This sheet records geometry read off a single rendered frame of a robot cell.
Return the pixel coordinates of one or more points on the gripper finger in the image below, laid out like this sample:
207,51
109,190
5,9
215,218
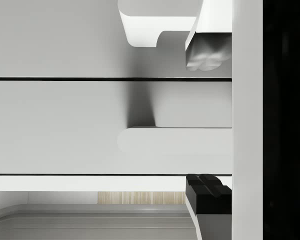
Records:
210,50
210,200

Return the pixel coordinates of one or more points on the white cabinet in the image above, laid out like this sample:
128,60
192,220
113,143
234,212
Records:
65,120

